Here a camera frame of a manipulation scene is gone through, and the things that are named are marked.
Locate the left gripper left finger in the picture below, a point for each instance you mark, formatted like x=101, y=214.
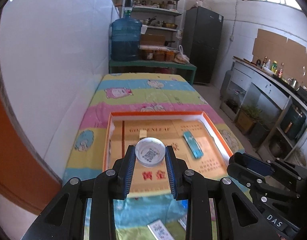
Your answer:
x=124, y=169

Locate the metal kitchen shelf rack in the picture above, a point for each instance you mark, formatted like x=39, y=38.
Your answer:
x=162, y=20

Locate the white cartoon printed box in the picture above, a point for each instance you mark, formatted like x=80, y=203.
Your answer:
x=159, y=231

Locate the teal patterned tube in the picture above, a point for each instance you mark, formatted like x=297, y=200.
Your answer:
x=193, y=145

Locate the white plastic bag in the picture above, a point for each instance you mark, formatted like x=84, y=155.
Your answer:
x=181, y=57

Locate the green low bench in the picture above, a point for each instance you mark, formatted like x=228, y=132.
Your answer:
x=113, y=65

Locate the black refrigerator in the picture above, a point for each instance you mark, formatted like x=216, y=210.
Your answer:
x=201, y=41

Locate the colourful cartoon bed quilt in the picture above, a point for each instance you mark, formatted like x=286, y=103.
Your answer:
x=124, y=109

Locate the brown wooden door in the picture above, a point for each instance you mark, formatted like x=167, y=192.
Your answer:
x=24, y=179

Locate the large orange-rimmed cardboard tray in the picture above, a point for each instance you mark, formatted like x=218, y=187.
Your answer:
x=153, y=136

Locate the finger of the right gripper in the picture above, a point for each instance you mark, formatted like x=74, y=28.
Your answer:
x=243, y=175
x=256, y=165

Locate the potted green plant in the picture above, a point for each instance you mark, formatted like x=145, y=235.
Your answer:
x=247, y=117

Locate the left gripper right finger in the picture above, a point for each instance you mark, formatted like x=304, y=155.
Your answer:
x=175, y=168

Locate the dark green rice cooker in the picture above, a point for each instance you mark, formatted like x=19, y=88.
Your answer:
x=293, y=122

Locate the blue water jug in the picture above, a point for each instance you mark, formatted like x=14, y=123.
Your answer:
x=126, y=36

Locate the white kitchen counter cabinet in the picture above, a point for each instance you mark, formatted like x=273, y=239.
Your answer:
x=250, y=85

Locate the white plastic cap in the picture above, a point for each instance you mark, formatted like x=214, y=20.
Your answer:
x=150, y=152

